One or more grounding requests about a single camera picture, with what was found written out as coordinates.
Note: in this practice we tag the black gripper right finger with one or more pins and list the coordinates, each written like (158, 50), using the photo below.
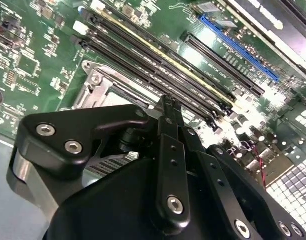
(218, 180)

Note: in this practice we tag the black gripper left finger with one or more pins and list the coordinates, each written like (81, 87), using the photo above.
(67, 125)

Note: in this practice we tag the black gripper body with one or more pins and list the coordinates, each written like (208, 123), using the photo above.
(112, 212)

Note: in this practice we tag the metal socket cover frame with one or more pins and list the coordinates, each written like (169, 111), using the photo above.
(100, 90)

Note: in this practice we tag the silver-topped CPU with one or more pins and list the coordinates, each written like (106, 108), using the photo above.
(125, 97)

